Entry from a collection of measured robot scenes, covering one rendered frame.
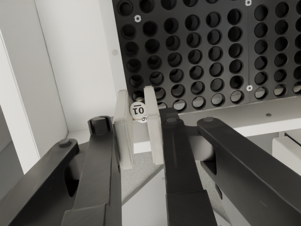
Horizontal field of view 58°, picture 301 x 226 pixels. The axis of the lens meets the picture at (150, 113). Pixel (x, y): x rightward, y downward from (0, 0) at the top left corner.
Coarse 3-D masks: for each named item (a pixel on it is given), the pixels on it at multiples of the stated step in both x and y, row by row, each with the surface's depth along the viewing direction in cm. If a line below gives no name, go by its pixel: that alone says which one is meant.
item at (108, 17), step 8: (104, 0) 26; (104, 8) 27; (112, 8) 27; (104, 16) 27; (112, 16) 27; (104, 24) 27; (112, 24) 27; (104, 32) 28; (112, 32) 28; (112, 40) 28; (112, 48) 28; (112, 56) 28; (120, 56) 28; (112, 64) 29; (120, 64) 29; (112, 72) 29; (120, 72) 29; (120, 80) 29; (120, 88) 30
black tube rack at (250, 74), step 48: (144, 0) 25; (192, 0) 25; (240, 0) 22; (288, 0) 23; (144, 48) 23; (192, 48) 23; (240, 48) 24; (288, 48) 24; (144, 96) 28; (192, 96) 25; (288, 96) 25
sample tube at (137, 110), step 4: (132, 104) 19; (136, 104) 19; (140, 104) 19; (144, 104) 19; (132, 108) 19; (136, 108) 19; (140, 108) 19; (144, 108) 19; (132, 112) 19; (136, 112) 19; (140, 112) 19; (144, 112) 19; (132, 116) 19; (136, 116) 19; (140, 116) 19; (144, 116) 20
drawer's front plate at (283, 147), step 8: (272, 144) 36; (280, 144) 34; (288, 144) 33; (296, 144) 33; (272, 152) 37; (280, 152) 34; (288, 152) 32; (296, 152) 31; (280, 160) 35; (288, 160) 33; (296, 160) 31; (296, 168) 31
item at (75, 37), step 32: (64, 0) 27; (96, 0) 28; (64, 32) 28; (96, 32) 29; (64, 64) 29; (96, 64) 30; (64, 96) 31; (96, 96) 31; (256, 96) 32; (256, 128) 27; (288, 128) 27
